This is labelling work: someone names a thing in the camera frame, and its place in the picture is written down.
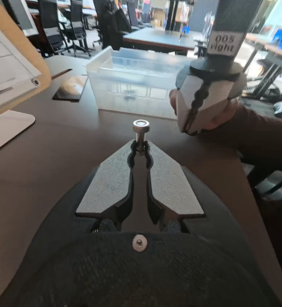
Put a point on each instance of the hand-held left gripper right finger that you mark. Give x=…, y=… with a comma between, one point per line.
x=174, y=189

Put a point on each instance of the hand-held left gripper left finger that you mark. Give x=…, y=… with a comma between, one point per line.
x=105, y=189

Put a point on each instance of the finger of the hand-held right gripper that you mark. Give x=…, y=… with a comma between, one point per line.
x=186, y=100
x=215, y=98

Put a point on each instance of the steel bolt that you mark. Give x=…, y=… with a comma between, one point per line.
x=141, y=127

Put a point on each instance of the person's right forearm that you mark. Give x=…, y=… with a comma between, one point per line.
x=265, y=136

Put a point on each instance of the person's right hand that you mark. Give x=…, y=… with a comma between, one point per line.
x=218, y=116

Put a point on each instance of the clear plastic bin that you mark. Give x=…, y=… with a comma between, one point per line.
x=136, y=88

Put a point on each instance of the dark background table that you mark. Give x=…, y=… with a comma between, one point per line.
x=160, y=38

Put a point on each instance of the black glossy tile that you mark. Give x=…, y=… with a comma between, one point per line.
x=70, y=88

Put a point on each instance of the black hanging coat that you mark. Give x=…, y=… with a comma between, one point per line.
x=111, y=24

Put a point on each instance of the person's dark clothed body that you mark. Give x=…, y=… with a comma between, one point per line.
x=278, y=235

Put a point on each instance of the white stand base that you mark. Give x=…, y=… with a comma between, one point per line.
x=4, y=129

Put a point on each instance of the black office chair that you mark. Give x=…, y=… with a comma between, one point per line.
x=51, y=26
x=78, y=26

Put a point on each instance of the white paper sheet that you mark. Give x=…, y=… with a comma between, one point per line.
x=4, y=60

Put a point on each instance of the grey computer monitor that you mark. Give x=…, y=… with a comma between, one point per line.
x=23, y=16

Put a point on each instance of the black frame desk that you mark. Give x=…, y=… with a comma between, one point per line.
x=272, y=69

